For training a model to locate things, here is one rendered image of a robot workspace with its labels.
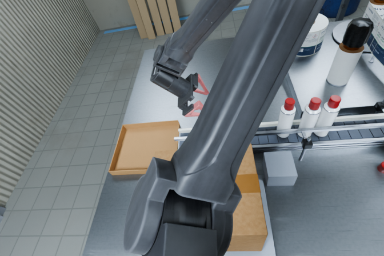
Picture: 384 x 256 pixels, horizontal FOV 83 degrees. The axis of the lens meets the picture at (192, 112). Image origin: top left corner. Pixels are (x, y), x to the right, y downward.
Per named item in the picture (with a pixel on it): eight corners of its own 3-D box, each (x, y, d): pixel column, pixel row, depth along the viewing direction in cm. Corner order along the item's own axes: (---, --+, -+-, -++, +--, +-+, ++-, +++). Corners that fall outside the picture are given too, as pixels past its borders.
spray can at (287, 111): (287, 127, 92) (296, 94, 76) (290, 138, 89) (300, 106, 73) (275, 128, 93) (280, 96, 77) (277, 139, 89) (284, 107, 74)
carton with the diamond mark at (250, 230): (250, 178, 84) (251, 143, 64) (262, 251, 69) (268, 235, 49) (175, 183, 89) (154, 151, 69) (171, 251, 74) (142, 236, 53)
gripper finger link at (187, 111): (215, 98, 68) (193, 84, 64) (217, 116, 64) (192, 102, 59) (201, 109, 72) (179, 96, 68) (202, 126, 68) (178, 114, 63)
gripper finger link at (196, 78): (214, 83, 73) (193, 69, 68) (215, 99, 68) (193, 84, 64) (201, 94, 77) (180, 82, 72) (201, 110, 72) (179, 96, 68)
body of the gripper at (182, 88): (196, 75, 68) (177, 63, 64) (196, 99, 61) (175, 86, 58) (183, 87, 72) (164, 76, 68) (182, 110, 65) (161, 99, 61)
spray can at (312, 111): (308, 127, 90) (322, 94, 74) (312, 138, 87) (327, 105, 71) (295, 128, 91) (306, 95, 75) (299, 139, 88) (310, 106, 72)
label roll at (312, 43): (312, 60, 114) (319, 35, 103) (276, 51, 125) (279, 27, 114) (326, 40, 122) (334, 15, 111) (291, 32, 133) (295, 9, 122)
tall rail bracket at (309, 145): (300, 147, 91) (308, 123, 78) (305, 163, 86) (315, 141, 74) (292, 147, 91) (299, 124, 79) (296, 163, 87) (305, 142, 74)
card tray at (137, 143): (179, 124, 111) (178, 119, 107) (175, 172, 94) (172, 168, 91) (125, 128, 116) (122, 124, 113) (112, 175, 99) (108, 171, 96)
